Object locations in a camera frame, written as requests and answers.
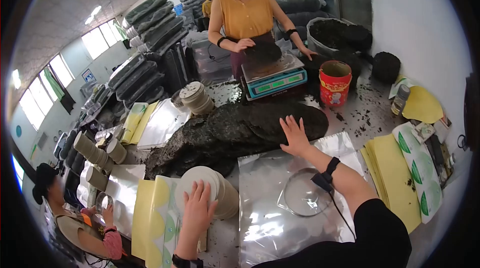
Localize digital weighing scale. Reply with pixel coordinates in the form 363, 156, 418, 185
239, 52, 309, 102

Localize red printed bucket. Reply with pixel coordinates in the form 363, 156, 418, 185
319, 60, 353, 107

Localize round clear glass lid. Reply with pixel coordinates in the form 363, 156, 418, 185
94, 191, 114, 215
283, 167, 334, 218

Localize white tub of tea leaves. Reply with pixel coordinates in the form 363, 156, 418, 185
306, 17, 373, 57

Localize yellow round sticker sheets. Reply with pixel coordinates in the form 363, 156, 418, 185
130, 175, 181, 268

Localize dark round tea bundle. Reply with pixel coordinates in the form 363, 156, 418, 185
371, 52, 402, 84

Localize stack of yellow sheets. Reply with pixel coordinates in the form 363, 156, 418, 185
360, 134, 423, 234
119, 101, 159, 145

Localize rows of grey round discs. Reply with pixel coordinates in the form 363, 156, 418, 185
73, 130, 128, 192

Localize stack of white round discs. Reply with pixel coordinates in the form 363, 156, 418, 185
174, 165, 241, 220
179, 81, 215, 115

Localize person's right hand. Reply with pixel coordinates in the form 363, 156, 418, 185
279, 115, 314, 158

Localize dark tea heap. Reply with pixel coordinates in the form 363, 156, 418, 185
244, 41, 283, 64

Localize stack of silver foil bags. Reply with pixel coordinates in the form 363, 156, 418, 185
76, 161, 147, 239
136, 98, 193, 151
237, 131, 367, 266

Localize white sheets with green stickers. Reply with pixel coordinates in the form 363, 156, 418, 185
391, 121, 444, 224

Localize small glass bottle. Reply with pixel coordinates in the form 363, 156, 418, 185
391, 84, 411, 116

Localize black wrist band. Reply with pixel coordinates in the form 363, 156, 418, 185
172, 254, 204, 268
310, 157, 341, 193

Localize yellow round paper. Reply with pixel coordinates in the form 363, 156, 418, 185
400, 86, 444, 124

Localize bright window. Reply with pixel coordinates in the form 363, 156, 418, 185
18, 54, 76, 131
80, 18, 125, 61

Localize person's left hand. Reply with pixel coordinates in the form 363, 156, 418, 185
181, 180, 219, 235

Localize pile of dark tea cakes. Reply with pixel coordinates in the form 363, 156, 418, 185
144, 100, 329, 181

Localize person's body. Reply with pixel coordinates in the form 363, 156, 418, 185
252, 198, 413, 268

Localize stacks of black wrapped bundles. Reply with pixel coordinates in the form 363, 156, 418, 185
107, 0, 190, 108
275, 0, 332, 41

